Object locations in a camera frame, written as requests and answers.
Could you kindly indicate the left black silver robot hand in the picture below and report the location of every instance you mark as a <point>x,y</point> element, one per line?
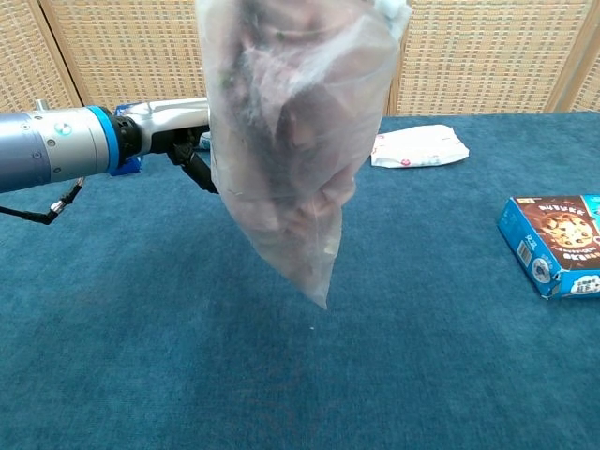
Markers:
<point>169,119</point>

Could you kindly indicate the translucent plastic zip bag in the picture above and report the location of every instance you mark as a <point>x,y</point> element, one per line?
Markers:
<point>319,286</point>

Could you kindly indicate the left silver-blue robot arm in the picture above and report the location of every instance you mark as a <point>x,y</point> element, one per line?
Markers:
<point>47,147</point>

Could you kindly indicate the blue white soda can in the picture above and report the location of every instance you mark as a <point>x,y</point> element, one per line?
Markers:
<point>206,140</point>

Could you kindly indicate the long blue sandwich cookie box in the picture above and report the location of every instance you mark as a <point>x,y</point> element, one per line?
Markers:
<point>129,166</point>

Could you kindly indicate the blue carpet table cover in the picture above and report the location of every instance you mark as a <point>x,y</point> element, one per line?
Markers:
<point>187,328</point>

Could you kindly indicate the white paper packet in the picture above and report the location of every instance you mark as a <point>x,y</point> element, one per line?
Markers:
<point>422,147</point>

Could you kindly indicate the wicker folding screen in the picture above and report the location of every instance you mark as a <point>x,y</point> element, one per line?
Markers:
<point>469,61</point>

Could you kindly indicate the blue chocolate chip cookie box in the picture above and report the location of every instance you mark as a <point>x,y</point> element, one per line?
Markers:
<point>558,244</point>

